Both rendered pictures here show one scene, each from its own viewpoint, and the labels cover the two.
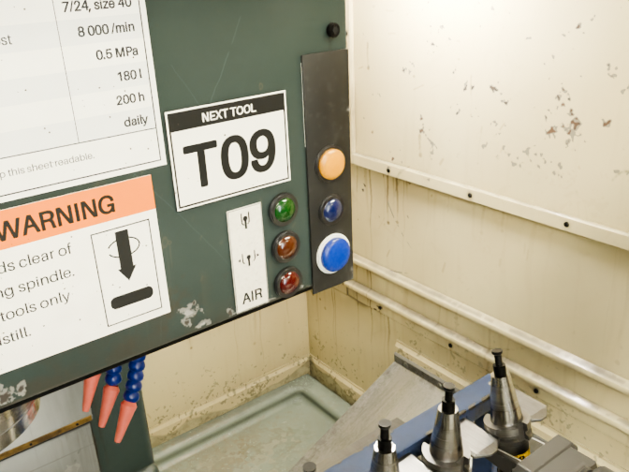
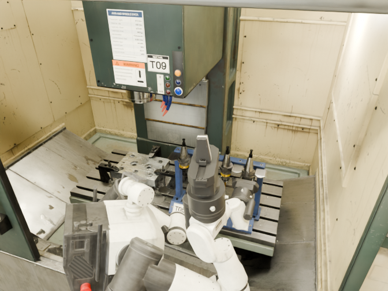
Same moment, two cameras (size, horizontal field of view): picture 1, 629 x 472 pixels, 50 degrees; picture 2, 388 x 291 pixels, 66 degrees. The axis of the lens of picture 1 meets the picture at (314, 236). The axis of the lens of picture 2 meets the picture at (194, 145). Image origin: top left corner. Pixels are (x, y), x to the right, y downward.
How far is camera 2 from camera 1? 108 cm
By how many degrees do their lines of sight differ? 49
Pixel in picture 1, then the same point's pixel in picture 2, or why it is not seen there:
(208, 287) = (153, 85)
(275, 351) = (296, 155)
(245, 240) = (160, 80)
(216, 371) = (271, 148)
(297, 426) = not seen: hidden behind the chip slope
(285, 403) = (291, 173)
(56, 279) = (130, 73)
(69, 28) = (134, 38)
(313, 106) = (174, 60)
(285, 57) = (168, 50)
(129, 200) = (141, 66)
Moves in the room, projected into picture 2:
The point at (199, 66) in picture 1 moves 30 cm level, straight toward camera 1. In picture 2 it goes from (153, 48) to (84, 63)
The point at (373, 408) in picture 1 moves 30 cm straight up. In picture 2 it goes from (293, 182) to (302, 144)
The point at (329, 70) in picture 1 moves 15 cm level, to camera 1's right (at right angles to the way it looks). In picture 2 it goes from (178, 55) to (200, 64)
